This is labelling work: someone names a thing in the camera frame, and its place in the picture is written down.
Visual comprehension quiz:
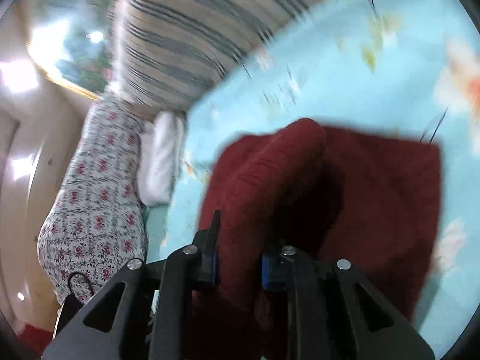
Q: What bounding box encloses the dark red knit sweater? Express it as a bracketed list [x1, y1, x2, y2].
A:
[193, 119, 442, 323]

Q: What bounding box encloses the white folded towel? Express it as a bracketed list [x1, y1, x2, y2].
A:
[137, 111, 185, 206]

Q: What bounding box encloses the red floral pillow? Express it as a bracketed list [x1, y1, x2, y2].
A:
[37, 94, 147, 304]

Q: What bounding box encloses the beige plaid quilt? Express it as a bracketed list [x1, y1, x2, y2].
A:
[112, 0, 324, 121]

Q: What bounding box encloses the light blue floral bedsheet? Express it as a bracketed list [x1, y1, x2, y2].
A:
[146, 0, 479, 359]

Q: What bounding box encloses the gold framed landscape painting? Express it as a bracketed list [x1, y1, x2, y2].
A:
[21, 0, 115, 98]

